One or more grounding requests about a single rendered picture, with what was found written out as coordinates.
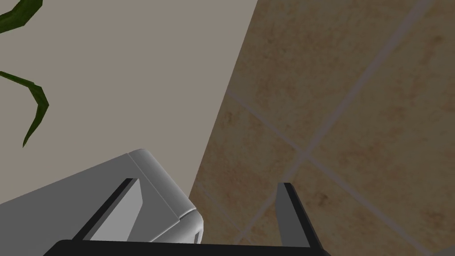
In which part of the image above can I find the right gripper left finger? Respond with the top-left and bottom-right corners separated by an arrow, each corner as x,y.
72,178 -> 143,242

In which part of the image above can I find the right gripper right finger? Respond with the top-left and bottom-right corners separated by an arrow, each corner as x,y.
276,183 -> 322,248

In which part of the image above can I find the green plant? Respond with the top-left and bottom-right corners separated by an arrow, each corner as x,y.
0,0 -> 50,148

